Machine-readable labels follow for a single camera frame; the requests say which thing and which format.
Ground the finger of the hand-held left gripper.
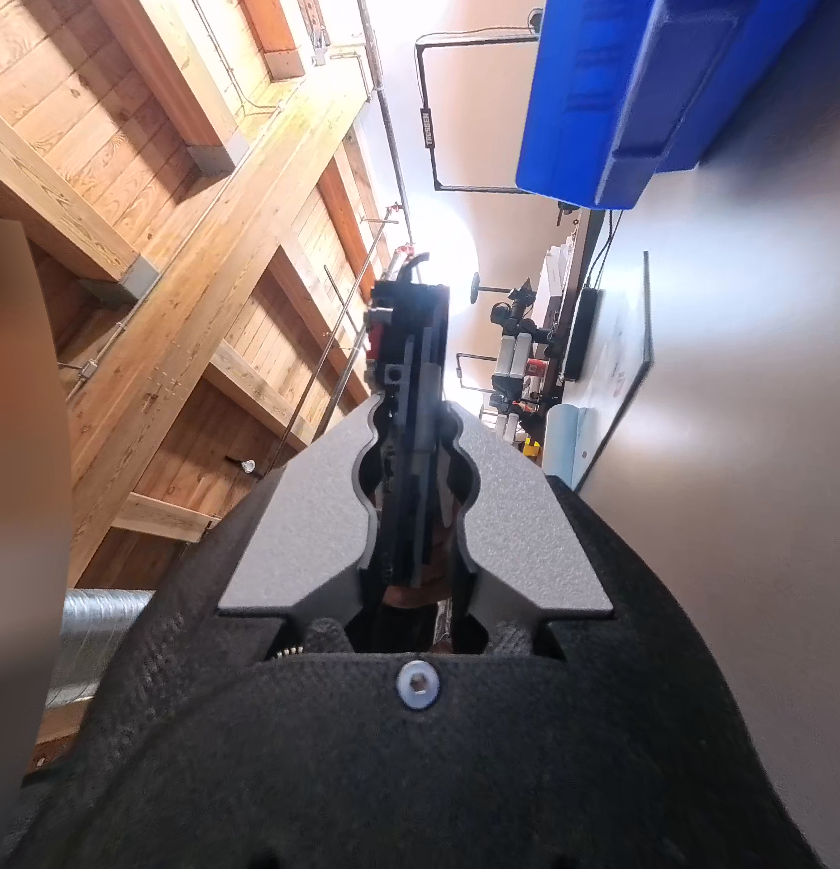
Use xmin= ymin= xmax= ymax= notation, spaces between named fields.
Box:
xmin=437 ymin=468 xmax=462 ymax=530

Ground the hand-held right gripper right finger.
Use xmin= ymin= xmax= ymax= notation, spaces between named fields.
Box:
xmin=447 ymin=401 xmax=616 ymax=623

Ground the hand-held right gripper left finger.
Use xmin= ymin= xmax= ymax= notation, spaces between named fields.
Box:
xmin=217 ymin=395 xmax=387 ymax=623

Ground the grey toy brick vehicle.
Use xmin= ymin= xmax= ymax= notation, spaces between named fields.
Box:
xmin=364 ymin=251 xmax=453 ymax=589

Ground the grey desk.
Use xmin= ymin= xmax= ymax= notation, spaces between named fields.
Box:
xmin=539 ymin=0 xmax=840 ymax=869

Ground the person's left hand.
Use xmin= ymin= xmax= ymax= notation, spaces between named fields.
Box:
xmin=381 ymin=530 xmax=456 ymax=610

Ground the printed instruction sheet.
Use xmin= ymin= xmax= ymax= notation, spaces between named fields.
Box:
xmin=541 ymin=250 xmax=656 ymax=494

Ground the black disc stand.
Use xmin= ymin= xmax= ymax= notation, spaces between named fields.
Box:
xmin=468 ymin=270 xmax=517 ymax=308

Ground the black box with green lights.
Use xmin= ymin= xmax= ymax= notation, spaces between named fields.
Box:
xmin=561 ymin=287 xmax=602 ymax=382

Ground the blue plastic bin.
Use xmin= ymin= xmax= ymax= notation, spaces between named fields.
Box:
xmin=514 ymin=0 xmax=825 ymax=213

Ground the black camera rig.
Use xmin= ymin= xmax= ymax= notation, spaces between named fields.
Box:
xmin=489 ymin=277 xmax=553 ymax=357

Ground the silver air duct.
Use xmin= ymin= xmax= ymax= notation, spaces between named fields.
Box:
xmin=45 ymin=588 xmax=156 ymax=711

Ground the black cable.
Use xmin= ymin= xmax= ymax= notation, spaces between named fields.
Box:
xmin=582 ymin=207 xmax=626 ymax=294

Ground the black metal frame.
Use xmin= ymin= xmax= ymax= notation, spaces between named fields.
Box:
xmin=413 ymin=33 xmax=544 ymax=196

